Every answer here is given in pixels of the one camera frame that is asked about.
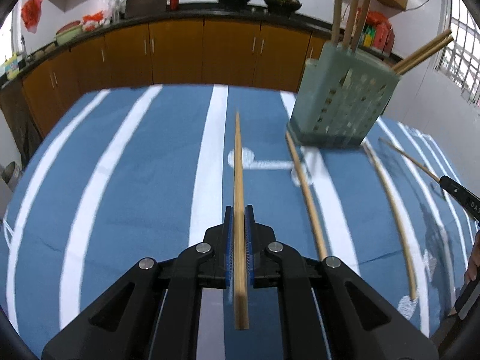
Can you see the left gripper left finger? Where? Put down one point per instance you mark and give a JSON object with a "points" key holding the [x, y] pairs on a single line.
{"points": [[228, 255]]}

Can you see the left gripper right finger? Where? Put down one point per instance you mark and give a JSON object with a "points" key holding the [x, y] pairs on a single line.
{"points": [[249, 222]]}

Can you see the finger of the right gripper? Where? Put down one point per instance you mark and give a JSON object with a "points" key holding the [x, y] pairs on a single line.
{"points": [[469, 201]]}

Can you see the wooden chopstick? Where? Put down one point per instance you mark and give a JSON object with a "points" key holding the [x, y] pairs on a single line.
{"points": [[240, 285]]}

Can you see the person right hand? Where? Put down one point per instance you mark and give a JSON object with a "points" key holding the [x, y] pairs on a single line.
{"points": [[474, 261]]}

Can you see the blue white striped tablecloth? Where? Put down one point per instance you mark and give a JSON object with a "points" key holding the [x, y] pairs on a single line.
{"points": [[134, 173]]}

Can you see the barred window right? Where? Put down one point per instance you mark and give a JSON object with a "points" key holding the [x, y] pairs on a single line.
{"points": [[460, 58]]}

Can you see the green perforated utensil holder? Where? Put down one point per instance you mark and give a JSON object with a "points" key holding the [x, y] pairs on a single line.
{"points": [[341, 95]]}

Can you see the lower wooden base cabinets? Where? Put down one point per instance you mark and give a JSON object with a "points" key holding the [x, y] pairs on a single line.
{"points": [[35, 107]]}

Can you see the red bag on counter right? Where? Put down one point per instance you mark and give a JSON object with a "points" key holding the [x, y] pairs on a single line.
{"points": [[375, 18]]}

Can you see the black countertop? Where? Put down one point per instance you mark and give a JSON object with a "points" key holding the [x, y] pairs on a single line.
{"points": [[168, 16]]}

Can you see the right black lidded wok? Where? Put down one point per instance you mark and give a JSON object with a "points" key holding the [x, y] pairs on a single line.
{"points": [[283, 7]]}

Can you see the red sauce bottle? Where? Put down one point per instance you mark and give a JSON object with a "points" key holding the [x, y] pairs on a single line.
{"points": [[174, 4]]}

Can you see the dark cutting board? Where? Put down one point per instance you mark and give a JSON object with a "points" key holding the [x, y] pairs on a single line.
{"points": [[144, 8]]}

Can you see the orange bag on counter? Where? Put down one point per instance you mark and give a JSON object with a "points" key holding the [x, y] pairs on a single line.
{"points": [[93, 21]]}

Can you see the green basin with red lid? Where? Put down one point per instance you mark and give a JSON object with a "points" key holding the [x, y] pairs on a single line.
{"points": [[68, 32]]}

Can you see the yellow detergent bottle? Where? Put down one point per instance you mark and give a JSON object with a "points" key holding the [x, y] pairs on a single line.
{"points": [[11, 66]]}

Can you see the red plastic bag hanging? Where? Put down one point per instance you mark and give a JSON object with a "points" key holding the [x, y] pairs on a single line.
{"points": [[31, 15]]}

